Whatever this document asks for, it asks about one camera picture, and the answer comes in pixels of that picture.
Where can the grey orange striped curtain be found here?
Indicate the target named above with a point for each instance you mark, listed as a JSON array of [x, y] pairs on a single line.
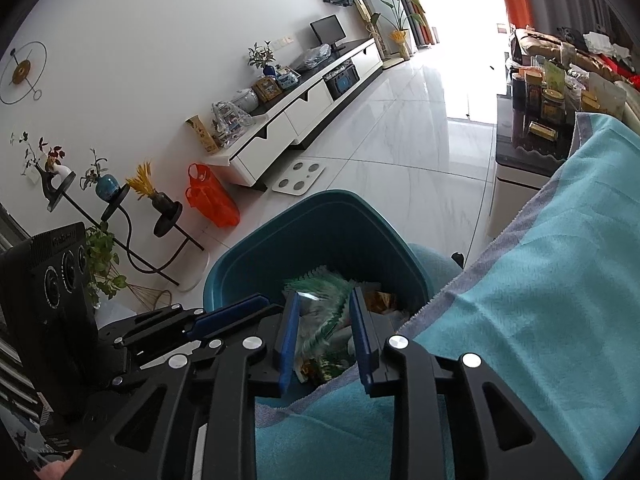
[[415, 5]]

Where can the brown blanket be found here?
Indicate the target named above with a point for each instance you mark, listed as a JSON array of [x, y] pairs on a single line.
[[545, 42]]

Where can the bonsai in blue vase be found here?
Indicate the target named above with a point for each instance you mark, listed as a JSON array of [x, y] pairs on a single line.
[[262, 57]]

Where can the red clothes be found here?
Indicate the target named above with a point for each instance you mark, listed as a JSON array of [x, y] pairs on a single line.
[[634, 77]]

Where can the yellow printed box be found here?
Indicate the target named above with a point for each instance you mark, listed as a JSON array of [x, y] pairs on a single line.
[[202, 134]]

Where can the orange plastic bag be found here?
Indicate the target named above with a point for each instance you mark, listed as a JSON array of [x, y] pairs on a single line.
[[212, 200]]

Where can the blue white ceramic jar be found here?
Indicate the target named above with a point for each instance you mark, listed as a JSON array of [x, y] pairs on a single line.
[[289, 80]]

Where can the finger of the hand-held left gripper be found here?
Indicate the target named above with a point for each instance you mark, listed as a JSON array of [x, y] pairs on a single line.
[[150, 370], [230, 310]]

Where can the straw hand broom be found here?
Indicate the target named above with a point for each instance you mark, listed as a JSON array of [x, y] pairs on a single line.
[[147, 296]]

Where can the tall leafy potted plant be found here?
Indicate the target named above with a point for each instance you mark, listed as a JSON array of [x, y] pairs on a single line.
[[400, 7]]

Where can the blue vase green plant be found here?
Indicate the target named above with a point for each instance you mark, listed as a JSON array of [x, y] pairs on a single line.
[[105, 186]]

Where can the white vase red flowers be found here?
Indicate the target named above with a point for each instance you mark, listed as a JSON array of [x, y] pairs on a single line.
[[55, 167]]

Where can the teal chair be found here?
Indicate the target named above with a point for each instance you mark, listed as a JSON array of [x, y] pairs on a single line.
[[432, 262]]

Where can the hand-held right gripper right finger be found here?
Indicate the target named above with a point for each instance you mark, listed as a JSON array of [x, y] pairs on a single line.
[[361, 345]]

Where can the teal plastic bin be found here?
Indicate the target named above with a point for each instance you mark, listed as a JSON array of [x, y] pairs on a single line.
[[325, 230]]

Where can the wall socket strip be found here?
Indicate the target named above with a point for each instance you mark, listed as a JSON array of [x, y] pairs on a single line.
[[277, 41]]

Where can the black tiered plant stand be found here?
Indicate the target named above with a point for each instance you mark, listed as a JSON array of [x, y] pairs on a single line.
[[165, 222]]

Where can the dark coffee table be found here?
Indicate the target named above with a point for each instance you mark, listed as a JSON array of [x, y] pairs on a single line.
[[515, 170]]

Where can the round wall clock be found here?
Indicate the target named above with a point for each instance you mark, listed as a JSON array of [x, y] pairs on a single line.
[[22, 72]]

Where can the dark vase yellow wheat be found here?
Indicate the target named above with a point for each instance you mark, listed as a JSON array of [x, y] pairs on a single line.
[[161, 201]]

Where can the teal patterned tablecloth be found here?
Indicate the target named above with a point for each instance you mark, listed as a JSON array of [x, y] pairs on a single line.
[[525, 320]]

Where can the white clothes pile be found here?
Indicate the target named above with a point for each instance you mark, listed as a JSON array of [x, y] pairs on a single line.
[[607, 42]]

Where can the white black TV cabinet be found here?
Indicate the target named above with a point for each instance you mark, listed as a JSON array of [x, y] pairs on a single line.
[[310, 110]]

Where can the green striped clear wrapper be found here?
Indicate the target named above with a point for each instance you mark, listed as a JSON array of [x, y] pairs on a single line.
[[325, 300]]

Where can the black computer monitor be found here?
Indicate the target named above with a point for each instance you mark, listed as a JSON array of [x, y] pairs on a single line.
[[327, 30]]

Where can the person's left forearm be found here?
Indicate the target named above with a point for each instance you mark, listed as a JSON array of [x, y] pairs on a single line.
[[50, 462]]

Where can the white lidded ceramic jar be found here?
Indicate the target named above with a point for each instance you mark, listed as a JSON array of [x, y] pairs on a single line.
[[246, 101]]

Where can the gold picture frame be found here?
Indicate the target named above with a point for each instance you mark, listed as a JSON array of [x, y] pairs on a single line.
[[267, 90]]

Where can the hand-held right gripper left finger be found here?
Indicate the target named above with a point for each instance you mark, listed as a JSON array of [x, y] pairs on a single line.
[[289, 345]]

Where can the yellow dried bouquet vase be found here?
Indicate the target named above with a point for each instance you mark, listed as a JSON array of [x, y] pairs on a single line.
[[398, 39]]

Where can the clear plastic bag bundle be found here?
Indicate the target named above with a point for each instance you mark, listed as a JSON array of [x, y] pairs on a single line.
[[311, 57]]

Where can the green trailing potted plant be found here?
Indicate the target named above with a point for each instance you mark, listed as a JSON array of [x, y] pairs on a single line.
[[102, 255]]

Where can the white bathroom scale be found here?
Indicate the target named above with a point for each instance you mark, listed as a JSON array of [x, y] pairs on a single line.
[[299, 177]]

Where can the ship model clear case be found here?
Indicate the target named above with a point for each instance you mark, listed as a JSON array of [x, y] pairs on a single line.
[[232, 122]]

